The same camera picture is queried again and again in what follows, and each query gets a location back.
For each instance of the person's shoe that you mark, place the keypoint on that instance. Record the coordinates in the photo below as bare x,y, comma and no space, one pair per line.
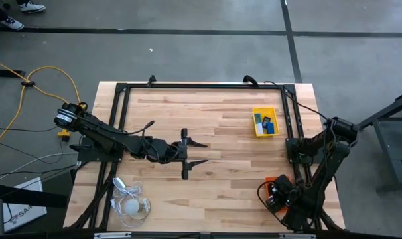
32,6
12,23

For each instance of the dark metal stand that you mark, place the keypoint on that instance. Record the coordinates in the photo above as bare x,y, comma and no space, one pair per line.
386,132

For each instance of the royal blue box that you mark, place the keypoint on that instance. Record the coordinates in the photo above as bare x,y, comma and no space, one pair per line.
270,128

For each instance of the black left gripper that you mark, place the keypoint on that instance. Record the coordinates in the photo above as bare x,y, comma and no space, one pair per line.
182,152

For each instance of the white bulb brass desk lamp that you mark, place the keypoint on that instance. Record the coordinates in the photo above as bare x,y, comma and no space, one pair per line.
132,206

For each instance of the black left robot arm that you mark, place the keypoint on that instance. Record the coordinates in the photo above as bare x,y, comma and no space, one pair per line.
105,136

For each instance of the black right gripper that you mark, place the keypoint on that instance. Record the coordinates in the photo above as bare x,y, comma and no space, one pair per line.
279,194

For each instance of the black floor bar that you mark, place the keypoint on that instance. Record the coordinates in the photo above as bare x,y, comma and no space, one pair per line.
5,73

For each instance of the dark blue framed case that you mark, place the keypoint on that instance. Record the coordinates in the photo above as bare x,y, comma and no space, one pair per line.
266,120

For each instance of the white printed board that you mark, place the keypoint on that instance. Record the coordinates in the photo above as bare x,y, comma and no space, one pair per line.
25,209

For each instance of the black frame clamp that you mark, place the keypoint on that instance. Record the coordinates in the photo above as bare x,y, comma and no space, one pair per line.
151,80

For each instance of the black beam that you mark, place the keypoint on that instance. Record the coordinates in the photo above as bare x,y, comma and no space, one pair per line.
22,196

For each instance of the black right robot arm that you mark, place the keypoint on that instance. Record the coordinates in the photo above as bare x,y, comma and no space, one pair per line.
320,179

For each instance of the silver aluminium extrusion piece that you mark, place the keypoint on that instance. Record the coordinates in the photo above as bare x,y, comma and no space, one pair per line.
111,235
297,236

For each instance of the yellow plastic basket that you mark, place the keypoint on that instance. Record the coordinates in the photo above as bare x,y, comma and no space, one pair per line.
273,112

